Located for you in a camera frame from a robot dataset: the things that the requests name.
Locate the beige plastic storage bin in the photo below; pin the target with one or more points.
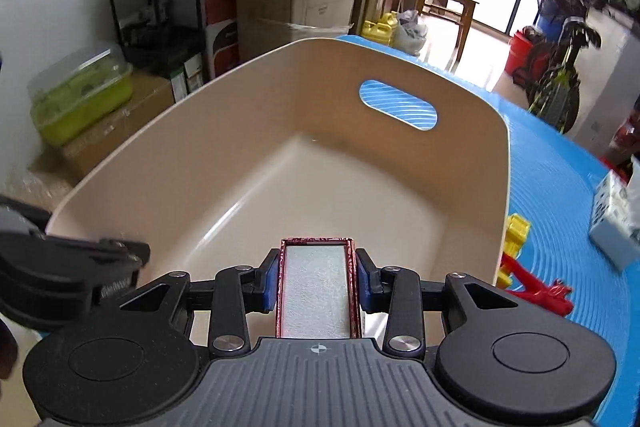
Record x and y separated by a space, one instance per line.
320 138

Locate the brown printed cardboard box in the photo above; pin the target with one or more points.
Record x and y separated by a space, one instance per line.
152 96

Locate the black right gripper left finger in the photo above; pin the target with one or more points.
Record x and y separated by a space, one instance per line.
237 291

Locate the wooden chair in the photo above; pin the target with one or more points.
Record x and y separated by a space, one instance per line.
458 12

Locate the blue silicone table mat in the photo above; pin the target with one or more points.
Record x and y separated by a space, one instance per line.
552 185

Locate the black metal shelf rack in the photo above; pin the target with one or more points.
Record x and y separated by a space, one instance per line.
163 36

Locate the red patterned gift box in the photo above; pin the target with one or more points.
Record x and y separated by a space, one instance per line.
317 289

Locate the green lidded plastic container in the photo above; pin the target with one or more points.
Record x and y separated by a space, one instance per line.
77 91

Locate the red white appliance box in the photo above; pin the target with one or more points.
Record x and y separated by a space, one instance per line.
222 42

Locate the red plastic bucket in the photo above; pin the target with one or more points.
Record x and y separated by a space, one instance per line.
519 48

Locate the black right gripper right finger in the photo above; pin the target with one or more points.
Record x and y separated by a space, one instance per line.
395 291

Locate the green black bicycle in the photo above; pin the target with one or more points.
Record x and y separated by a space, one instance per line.
554 98

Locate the blue white tissue box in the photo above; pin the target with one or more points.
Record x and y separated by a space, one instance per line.
614 222

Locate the red yellow toy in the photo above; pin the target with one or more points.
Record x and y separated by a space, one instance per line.
516 280

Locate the yellow plastic jug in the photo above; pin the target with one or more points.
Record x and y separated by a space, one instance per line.
383 31

